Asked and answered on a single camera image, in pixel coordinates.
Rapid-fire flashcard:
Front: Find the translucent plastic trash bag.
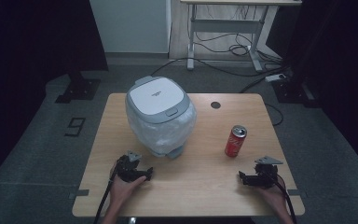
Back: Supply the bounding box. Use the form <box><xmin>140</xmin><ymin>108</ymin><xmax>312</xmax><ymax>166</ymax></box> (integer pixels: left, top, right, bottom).
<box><xmin>125</xmin><ymin>102</ymin><xmax>198</xmax><ymax>157</ymax></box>

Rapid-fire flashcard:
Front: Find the person's right hand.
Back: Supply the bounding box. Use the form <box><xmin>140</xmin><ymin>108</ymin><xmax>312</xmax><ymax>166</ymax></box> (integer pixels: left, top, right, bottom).
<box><xmin>255</xmin><ymin>183</ymin><xmax>289</xmax><ymax>213</ymax></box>

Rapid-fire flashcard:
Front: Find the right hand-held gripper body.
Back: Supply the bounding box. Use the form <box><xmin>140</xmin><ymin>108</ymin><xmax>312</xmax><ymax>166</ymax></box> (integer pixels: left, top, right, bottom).
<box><xmin>245</xmin><ymin>156</ymin><xmax>284</xmax><ymax>189</ymax></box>

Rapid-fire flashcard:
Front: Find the white partition panel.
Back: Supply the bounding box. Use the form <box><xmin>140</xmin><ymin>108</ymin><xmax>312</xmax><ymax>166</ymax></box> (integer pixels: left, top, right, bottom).
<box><xmin>89</xmin><ymin>0</ymin><xmax>172</xmax><ymax>54</ymax></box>

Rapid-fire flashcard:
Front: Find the white metal-frame desk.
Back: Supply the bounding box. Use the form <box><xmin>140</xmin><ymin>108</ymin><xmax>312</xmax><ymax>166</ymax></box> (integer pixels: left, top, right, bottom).
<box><xmin>180</xmin><ymin>0</ymin><xmax>303</xmax><ymax>73</ymax></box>

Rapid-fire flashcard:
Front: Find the black stand base plate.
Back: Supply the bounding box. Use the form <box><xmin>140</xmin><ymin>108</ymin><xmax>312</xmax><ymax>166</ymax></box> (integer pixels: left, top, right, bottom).
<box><xmin>55</xmin><ymin>72</ymin><xmax>102</xmax><ymax>105</ymax></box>
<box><xmin>271</xmin><ymin>77</ymin><xmax>322</xmax><ymax>108</ymax></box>

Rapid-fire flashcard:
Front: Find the white power strip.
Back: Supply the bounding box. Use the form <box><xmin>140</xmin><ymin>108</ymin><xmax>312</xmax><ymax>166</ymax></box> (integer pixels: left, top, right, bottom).
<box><xmin>264</xmin><ymin>73</ymin><xmax>287</xmax><ymax>83</ymax></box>

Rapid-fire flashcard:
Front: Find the red soda can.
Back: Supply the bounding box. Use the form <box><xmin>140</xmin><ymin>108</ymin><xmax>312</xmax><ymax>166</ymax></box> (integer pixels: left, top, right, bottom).
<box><xmin>224</xmin><ymin>124</ymin><xmax>248</xmax><ymax>159</ymax></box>

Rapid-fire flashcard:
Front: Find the white rice cooker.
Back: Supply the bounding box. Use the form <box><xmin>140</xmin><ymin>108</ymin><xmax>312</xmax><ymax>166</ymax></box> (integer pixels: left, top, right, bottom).
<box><xmin>124</xmin><ymin>76</ymin><xmax>198</xmax><ymax>160</ymax></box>

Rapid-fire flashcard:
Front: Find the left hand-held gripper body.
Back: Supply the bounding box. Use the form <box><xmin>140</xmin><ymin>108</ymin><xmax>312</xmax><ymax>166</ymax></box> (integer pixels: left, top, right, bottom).
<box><xmin>115</xmin><ymin>150</ymin><xmax>147</xmax><ymax>183</ymax></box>

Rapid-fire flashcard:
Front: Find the black looped floor cable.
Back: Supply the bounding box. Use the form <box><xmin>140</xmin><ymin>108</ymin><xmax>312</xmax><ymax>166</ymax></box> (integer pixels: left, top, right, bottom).
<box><xmin>239</xmin><ymin>74</ymin><xmax>284</xmax><ymax>127</ymax></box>

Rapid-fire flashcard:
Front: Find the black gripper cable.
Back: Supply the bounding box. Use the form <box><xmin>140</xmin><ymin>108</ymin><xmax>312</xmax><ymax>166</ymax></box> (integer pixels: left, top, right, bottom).
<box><xmin>271</xmin><ymin>172</ymin><xmax>297</xmax><ymax>224</ymax></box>
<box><xmin>92</xmin><ymin>172</ymin><xmax>119</xmax><ymax>224</ymax></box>

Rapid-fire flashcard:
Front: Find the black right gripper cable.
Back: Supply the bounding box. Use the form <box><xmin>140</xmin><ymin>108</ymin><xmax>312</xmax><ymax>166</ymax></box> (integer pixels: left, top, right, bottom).
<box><xmin>271</xmin><ymin>172</ymin><xmax>297</xmax><ymax>224</ymax></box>

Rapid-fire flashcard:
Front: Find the dark curtain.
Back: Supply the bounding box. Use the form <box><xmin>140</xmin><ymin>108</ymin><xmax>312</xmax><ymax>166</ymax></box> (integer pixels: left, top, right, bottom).
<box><xmin>0</xmin><ymin>0</ymin><xmax>109</xmax><ymax>188</ymax></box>
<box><xmin>283</xmin><ymin>0</ymin><xmax>358</xmax><ymax>175</ymax></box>

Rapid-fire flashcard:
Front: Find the person's left hand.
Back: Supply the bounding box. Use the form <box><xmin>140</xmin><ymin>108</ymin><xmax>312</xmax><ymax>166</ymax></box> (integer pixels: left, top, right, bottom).
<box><xmin>109</xmin><ymin>161</ymin><xmax>147</xmax><ymax>205</ymax></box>

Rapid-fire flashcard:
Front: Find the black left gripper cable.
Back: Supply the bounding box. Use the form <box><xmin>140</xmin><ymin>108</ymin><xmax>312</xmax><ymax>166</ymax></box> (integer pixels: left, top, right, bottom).
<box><xmin>92</xmin><ymin>172</ymin><xmax>119</xmax><ymax>224</ymax></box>

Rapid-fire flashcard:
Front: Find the long black floor cable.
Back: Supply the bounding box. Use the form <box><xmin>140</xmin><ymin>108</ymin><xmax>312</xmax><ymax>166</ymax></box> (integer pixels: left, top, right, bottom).
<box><xmin>149</xmin><ymin>57</ymin><xmax>285</xmax><ymax>78</ymax></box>

